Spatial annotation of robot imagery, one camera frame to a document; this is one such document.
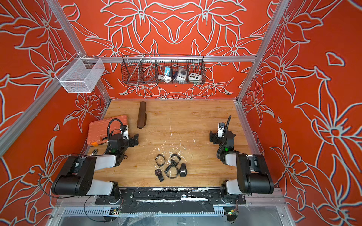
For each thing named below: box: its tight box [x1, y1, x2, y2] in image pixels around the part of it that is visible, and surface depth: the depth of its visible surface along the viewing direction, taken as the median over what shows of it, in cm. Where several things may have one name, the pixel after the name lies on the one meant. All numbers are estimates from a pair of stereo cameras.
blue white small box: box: [164, 66, 172, 77], surface depth 85 cm
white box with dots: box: [188, 72, 203, 81], surface depth 96 cm
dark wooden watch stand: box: [136, 101, 148, 130], surface depth 102 cm
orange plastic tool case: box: [86, 114, 128, 147], surface depth 94 cm
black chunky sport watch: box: [164, 160, 179, 179], surface depth 84 cm
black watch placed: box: [170, 153, 182, 167], surface depth 87 cm
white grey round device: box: [175, 68, 188, 81], surface depth 93 cm
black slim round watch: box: [155, 153, 166, 168], surface depth 87 cm
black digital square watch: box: [178, 162, 188, 178], surface depth 81 cm
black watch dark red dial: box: [154, 168, 165, 183], surface depth 81 cm
